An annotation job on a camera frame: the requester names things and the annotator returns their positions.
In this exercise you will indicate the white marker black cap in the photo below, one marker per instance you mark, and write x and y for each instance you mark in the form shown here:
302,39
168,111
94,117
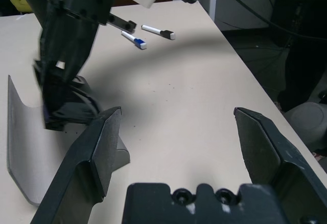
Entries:
155,31

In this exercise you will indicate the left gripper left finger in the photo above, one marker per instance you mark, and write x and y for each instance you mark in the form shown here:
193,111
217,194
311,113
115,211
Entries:
84,157

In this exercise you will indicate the black sunglasses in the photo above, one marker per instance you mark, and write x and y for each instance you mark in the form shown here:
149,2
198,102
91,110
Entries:
81,106

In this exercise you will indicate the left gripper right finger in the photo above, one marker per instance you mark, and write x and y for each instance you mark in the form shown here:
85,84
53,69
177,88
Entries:
265,152

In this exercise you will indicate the white marker blue cap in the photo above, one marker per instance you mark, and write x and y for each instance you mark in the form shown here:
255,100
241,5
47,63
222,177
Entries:
132,39

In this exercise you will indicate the grey glasses case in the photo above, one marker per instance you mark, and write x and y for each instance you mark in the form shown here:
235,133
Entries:
23,137

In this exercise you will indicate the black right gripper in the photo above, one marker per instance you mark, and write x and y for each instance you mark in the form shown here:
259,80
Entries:
84,1

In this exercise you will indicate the black box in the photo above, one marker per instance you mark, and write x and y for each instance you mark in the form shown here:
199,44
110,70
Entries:
291,17

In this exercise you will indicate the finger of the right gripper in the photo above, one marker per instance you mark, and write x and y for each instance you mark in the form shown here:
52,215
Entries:
52,88

